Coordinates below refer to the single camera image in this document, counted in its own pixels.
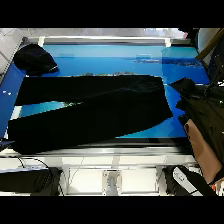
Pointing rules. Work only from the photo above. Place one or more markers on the black pants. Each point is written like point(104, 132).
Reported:
point(100, 113)

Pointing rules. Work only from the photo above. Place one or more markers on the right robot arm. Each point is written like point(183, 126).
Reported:
point(191, 181)

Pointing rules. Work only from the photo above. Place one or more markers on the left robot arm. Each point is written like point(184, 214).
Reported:
point(26, 181)

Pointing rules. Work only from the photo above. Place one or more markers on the black garment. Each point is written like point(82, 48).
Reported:
point(203, 106)
point(33, 60)

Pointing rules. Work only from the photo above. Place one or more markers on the brown garment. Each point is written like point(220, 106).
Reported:
point(203, 150)

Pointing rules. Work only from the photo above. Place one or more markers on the silver frame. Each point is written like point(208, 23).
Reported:
point(111, 182)

